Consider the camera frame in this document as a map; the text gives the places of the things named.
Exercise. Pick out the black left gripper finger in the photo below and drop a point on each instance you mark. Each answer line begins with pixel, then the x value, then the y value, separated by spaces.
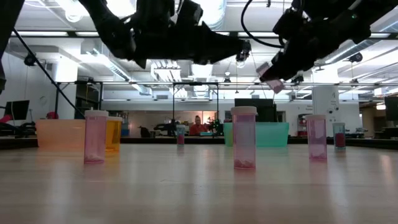
pixel 233 42
pixel 230 55

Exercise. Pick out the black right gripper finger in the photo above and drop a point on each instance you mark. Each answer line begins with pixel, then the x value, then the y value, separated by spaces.
pixel 283 71

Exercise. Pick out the pink pill bottle white cap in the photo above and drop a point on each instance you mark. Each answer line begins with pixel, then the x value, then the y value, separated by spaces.
pixel 244 143
pixel 276 87
pixel 316 140
pixel 95 140

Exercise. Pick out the teal bottle with red pills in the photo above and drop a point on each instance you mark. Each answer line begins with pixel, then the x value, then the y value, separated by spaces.
pixel 181 138
pixel 339 140

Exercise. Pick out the orange pill bottle white cap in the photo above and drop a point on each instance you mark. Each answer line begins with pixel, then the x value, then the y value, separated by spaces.
pixel 115 135

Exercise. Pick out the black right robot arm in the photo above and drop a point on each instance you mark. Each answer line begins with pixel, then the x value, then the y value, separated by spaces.
pixel 373 15

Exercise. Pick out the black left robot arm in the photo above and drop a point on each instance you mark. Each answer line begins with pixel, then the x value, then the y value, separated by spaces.
pixel 105 28

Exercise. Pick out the translucent green plastic bin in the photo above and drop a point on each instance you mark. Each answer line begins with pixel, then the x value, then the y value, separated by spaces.
pixel 273 134

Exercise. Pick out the translucent orange plastic bin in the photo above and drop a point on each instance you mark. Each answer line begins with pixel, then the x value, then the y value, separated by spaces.
pixel 59 135

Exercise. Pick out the black ceiling spotlight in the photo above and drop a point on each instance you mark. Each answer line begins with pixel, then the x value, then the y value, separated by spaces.
pixel 30 59
pixel 356 57
pixel 298 79
pixel 243 56

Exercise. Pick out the large black monitor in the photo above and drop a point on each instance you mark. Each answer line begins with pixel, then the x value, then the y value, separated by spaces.
pixel 267 109

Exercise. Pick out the white square column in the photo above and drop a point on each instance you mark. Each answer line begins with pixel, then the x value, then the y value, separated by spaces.
pixel 63 93
pixel 325 105

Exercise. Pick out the red storage shelf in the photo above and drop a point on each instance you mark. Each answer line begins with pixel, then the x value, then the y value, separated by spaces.
pixel 304 126

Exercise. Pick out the person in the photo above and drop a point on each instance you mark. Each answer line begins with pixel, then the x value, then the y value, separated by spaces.
pixel 52 115
pixel 197 127

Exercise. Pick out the black computer monitor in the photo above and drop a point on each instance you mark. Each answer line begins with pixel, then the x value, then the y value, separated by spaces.
pixel 391 109
pixel 16 109

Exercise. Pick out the blue storage bins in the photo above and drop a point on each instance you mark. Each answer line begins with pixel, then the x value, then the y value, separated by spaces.
pixel 125 132

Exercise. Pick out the black diagonal rod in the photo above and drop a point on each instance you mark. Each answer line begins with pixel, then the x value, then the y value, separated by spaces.
pixel 46 73

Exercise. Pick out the red object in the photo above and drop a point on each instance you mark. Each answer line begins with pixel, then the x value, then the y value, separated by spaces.
pixel 5 119

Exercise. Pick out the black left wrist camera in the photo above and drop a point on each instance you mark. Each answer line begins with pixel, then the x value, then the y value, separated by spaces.
pixel 189 12

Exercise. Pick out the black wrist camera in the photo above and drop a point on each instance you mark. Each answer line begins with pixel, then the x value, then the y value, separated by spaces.
pixel 189 12
pixel 286 23

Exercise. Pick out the silver ceiling air duct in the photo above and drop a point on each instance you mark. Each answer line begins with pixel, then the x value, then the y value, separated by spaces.
pixel 202 74

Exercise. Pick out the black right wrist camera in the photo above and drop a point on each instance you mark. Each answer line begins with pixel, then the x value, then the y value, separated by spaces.
pixel 286 23

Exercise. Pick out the black distant rig frame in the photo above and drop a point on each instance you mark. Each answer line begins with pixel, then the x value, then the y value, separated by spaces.
pixel 77 82
pixel 196 83

